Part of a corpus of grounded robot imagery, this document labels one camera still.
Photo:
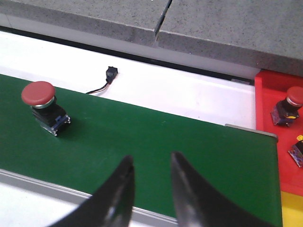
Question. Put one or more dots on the grey stone slab right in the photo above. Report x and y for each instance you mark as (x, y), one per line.
(264, 34)

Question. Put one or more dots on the aluminium conveyor side rail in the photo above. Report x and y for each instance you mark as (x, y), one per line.
(140, 217)

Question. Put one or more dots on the green conveyor belt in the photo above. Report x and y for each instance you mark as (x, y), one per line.
(102, 132)

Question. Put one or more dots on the grey stone slab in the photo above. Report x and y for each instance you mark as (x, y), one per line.
(264, 34)
(133, 21)

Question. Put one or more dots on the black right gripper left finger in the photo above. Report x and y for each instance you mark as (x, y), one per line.
(110, 205)

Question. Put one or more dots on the black sensor connector with wires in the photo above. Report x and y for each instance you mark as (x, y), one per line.
(111, 74)

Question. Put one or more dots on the yellow tray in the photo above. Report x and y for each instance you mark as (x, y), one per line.
(292, 209)

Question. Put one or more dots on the red mushroom push button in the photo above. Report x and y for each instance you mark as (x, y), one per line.
(40, 96)
(285, 112)
(296, 151)

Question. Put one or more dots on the grey stone slab left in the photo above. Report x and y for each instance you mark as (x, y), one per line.
(133, 21)

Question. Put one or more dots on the red object at right edge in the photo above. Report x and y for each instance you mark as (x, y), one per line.
(271, 87)

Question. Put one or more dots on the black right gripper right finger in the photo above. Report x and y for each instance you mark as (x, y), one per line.
(201, 201)

